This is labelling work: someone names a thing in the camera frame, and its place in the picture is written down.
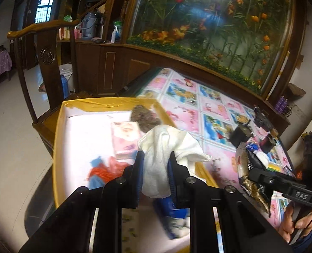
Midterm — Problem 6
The white spray bottle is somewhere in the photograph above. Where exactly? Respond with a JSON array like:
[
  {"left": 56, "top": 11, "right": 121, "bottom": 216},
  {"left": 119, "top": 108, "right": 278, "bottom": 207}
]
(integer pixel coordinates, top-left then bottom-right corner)
[{"left": 111, "top": 21, "right": 122, "bottom": 43}]

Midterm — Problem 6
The barred window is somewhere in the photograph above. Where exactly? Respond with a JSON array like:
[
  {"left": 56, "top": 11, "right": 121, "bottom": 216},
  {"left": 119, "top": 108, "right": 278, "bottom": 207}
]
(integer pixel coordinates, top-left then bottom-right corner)
[{"left": 35, "top": 0, "right": 53, "bottom": 23}]

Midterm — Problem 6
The large red plastic bag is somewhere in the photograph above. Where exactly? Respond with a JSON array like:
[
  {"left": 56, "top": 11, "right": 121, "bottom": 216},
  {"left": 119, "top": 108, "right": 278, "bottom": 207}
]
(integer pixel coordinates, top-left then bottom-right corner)
[{"left": 89, "top": 156, "right": 133, "bottom": 183}]

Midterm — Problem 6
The carved wooden chair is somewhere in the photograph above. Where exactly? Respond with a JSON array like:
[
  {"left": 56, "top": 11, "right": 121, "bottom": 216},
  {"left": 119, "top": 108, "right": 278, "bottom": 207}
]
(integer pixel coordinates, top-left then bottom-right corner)
[{"left": 7, "top": 19, "right": 120, "bottom": 156}]

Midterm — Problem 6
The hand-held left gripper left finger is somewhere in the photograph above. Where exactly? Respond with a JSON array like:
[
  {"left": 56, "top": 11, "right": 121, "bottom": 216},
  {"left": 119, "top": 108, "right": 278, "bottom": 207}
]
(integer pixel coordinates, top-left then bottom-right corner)
[{"left": 18, "top": 151, "right": 146, "bottom": 253}]

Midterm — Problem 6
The white tube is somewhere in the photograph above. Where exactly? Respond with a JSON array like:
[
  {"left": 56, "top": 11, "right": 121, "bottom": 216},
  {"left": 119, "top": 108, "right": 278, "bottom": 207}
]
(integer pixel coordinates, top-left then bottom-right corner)
[{"left": 266, "top": 53, "right": 290, "bottom": 99}]

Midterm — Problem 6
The lemon print white packet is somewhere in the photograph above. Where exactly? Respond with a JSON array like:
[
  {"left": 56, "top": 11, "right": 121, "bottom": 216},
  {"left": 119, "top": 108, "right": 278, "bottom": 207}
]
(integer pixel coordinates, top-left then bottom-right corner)
[{"left": 122, "top": 213, "right": 141, "bottom": 253}]

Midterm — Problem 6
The blue thermos jug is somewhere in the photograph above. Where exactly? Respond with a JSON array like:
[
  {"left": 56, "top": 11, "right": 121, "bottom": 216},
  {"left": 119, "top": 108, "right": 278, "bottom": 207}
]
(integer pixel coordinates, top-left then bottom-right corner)
[{"left": 82, "top": 12, "right": 104, "bottom": 39}]

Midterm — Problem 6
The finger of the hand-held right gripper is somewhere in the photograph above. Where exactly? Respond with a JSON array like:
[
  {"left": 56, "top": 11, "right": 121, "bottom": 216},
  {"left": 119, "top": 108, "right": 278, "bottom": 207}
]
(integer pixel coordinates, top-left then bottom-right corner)
[{"left": 248, "top": 167, "right": 312, "bottom": 209}]

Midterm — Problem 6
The black motor with shaft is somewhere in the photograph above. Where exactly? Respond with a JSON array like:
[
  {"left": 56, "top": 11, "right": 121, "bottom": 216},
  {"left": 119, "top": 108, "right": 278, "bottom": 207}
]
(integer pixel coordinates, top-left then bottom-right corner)
[{"left": 229, "top": 125, "right": 254, "bottom": 148}]

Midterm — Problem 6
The yellow box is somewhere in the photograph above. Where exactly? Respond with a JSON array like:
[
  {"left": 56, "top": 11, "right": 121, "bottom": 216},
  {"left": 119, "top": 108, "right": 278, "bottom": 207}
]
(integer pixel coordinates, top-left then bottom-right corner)
[{"left": 52, "top": 97, "right": 222, "bottom": 253}]

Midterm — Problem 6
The brown scrunchie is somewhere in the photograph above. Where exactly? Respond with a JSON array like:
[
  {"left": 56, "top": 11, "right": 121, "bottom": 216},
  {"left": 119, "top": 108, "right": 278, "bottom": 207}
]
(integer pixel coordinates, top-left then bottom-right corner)
[{"left": 130, "top": 105, "right": 162, "bottom": 132}]

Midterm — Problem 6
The framed artificial flower panel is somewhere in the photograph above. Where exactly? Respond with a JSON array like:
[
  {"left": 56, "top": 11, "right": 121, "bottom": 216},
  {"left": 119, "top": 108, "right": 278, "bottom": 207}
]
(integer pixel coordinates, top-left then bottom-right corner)
[{"left": 127, "top": 0, "right": 299, "bottom": 98}]

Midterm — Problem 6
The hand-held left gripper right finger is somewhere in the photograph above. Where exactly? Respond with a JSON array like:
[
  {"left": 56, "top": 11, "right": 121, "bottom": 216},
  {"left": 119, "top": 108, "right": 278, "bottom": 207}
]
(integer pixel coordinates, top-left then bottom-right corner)
[{"left": 167, "top": 151, "right": 294, "bottom": 253}]

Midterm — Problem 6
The blue bottle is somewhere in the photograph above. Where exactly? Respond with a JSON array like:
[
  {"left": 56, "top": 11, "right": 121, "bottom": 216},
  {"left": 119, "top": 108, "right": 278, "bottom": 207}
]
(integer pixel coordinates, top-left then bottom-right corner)
[{"left": 61, "top": 75, "right": 68, "bottom": 99}]

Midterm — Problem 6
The pink printed box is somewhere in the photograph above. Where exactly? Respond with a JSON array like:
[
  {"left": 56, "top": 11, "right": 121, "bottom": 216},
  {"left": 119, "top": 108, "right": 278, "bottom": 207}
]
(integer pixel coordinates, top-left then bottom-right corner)
[{"left": 110, "top": 121, "right": 144, "bottom": 160}]

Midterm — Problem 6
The blue cloth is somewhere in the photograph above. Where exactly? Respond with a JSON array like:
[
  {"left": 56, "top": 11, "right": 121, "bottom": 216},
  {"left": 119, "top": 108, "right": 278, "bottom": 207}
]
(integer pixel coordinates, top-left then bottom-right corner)
[{"left": 89, "top": 175, "right": 106, "bottom": 190}]

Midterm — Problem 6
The person's right forearm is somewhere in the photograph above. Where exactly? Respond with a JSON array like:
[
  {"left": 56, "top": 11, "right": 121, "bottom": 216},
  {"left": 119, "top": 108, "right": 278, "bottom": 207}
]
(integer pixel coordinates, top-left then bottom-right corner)
[{"left": 295, "top": 221, "right": 312, "bottom": 249}]

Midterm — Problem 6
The stained white cloth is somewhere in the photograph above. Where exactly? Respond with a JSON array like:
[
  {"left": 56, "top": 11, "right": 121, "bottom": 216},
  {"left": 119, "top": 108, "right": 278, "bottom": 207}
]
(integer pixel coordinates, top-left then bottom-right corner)
[{"left": 137, "top": 125, "right": 212, "bottom": 200}]

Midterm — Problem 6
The white bucket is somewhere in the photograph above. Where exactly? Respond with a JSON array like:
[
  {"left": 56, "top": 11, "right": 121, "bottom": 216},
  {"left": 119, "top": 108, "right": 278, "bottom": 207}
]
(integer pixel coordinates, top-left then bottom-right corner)
[{"left": 59, "top": 64, "right": 75, "bottom": 91}]

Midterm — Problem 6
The black packet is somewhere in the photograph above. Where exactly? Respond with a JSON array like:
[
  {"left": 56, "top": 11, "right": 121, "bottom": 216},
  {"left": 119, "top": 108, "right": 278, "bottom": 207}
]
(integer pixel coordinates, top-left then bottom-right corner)
[{"left": 237, "top": 144, "right": 274, "bottom": 218}]

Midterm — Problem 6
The blue and white packet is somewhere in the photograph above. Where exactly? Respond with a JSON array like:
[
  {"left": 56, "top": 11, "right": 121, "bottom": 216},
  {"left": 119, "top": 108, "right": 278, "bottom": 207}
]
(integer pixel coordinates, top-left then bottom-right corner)
[{"left": 153, "top": 198, "right": 191, "bottom": 239}]

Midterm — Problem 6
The person's right hand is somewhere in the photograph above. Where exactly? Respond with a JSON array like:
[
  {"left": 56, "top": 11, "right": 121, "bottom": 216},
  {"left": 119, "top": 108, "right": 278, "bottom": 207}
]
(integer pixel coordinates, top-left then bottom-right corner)
[{"left": 278, "top": 204, "right": 312, "bottom": 243}]

